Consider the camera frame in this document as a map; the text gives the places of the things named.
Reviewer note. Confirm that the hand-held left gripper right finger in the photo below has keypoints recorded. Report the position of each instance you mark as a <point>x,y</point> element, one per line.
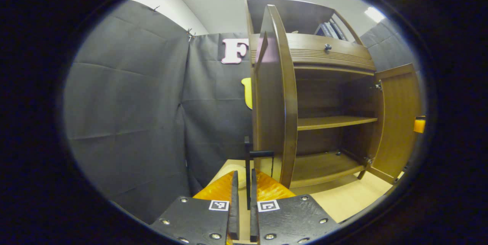
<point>254,214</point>

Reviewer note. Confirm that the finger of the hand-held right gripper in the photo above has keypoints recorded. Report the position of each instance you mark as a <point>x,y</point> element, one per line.
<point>419,125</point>

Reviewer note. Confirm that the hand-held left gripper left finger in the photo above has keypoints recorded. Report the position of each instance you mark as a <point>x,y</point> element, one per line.
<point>233,207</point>

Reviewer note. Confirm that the wooden cabinet door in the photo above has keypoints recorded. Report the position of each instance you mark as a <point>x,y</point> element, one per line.
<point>274,104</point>
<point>400,115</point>

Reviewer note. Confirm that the wooden double-door shoe cabinet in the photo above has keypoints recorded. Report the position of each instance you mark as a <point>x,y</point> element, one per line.
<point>324,123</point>

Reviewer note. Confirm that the round yellow cushion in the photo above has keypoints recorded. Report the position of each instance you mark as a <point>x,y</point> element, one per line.
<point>234,167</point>

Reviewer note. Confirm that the small ceiling light panel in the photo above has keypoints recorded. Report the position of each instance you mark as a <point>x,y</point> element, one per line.
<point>374,14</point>

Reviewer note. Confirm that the blue book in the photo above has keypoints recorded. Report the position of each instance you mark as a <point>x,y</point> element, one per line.
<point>338,31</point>
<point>329,31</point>
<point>321,31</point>

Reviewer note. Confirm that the wooden drawer with black knob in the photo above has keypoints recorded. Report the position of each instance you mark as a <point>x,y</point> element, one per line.
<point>309,47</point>

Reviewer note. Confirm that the black backdrop cloth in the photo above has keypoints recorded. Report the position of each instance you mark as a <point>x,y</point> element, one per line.
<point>126,104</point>

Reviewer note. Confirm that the metal cloth clip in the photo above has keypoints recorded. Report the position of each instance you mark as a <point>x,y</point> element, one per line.
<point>155,8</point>
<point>190,35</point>

